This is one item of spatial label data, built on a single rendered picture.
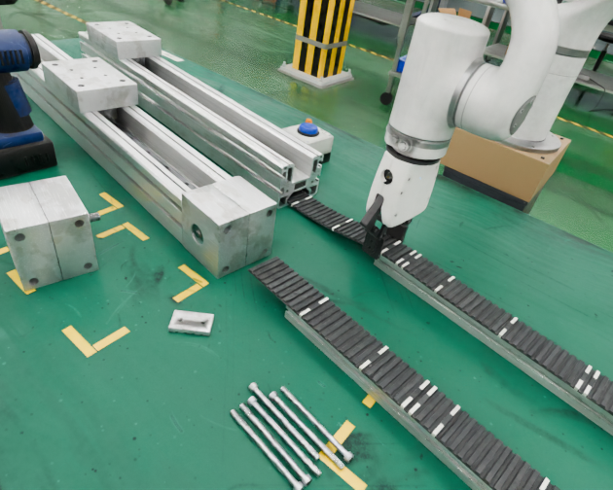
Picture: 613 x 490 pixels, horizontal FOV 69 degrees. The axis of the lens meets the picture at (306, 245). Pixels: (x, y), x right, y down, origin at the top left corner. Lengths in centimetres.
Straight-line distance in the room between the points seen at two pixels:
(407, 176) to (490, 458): 33
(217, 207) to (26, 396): 30
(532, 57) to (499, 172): 55
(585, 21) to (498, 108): 52
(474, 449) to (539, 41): 41
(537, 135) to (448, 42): 58
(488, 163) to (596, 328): 43
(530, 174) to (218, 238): 69
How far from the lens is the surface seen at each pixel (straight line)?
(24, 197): 66
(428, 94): 56
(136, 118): 89
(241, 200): 63
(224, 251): 62
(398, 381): 53
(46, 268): 65
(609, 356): 77
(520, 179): 105
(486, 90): 54
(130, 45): 120
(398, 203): 61
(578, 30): 104
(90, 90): 90
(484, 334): 66
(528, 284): 81
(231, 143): 86
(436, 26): 55
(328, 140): 95
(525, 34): 53
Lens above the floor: 122
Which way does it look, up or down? 38 degrees down
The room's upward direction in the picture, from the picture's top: 11 degrees clockwise
